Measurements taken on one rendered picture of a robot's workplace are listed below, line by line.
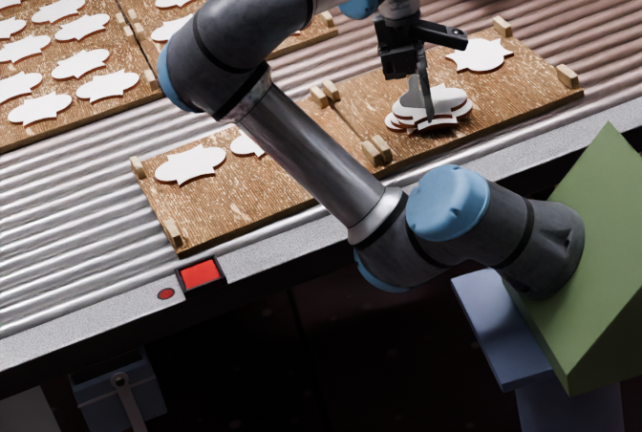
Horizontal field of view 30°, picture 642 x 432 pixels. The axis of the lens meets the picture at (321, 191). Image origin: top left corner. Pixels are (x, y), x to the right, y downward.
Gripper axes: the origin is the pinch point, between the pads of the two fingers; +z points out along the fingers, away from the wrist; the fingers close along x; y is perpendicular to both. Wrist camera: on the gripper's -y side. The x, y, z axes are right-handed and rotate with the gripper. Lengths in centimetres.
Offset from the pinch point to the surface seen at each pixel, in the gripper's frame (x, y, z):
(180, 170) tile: 1.8, 49.3, 2.5
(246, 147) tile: -1.7, 36.1, 2.5
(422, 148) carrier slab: 9.5, 2.9, 3.5
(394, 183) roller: 16.0, 9.2, 5.5
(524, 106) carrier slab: 2.1, -17.4, 3.5
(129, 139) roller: -20, 62, 5
